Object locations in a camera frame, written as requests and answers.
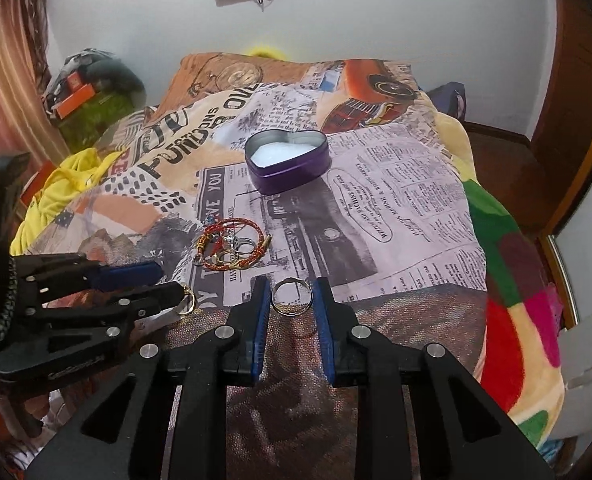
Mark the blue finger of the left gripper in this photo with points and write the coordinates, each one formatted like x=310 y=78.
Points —
x=87 y=314
x=44 y=278

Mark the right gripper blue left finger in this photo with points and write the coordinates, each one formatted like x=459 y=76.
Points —
x=244 y=361

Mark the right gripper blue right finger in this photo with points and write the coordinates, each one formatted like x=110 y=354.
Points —
x=341 y=358

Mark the gold ring keychain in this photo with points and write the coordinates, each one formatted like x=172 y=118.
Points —
x=188 y=303

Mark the yellow garment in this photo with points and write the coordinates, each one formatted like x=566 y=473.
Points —
x=75 y=175

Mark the green fabric bin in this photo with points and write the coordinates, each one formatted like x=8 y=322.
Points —
x=85 y=125

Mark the newspaper print bedspread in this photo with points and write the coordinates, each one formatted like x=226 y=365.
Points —
x=387 y=224

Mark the purple heart-shaped tin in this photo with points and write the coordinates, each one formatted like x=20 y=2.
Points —
x=280 y=160

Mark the colourful fleece blanket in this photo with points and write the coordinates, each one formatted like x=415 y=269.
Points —
x=521 y=364

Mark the orange box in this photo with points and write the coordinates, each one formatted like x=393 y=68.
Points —
x=74 y=101

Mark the striped brown curtain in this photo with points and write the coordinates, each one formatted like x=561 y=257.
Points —
x=24 y=75

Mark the grey clothes pile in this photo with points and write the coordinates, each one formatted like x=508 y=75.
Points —
x=102 y=69

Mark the dark blue bag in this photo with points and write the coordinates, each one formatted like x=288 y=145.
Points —
x=450 y=99

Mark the yellow curved headrest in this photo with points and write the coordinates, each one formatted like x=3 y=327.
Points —
x=267 y=52

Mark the brown wooden door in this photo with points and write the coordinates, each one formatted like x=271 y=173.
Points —
x=562 y=143

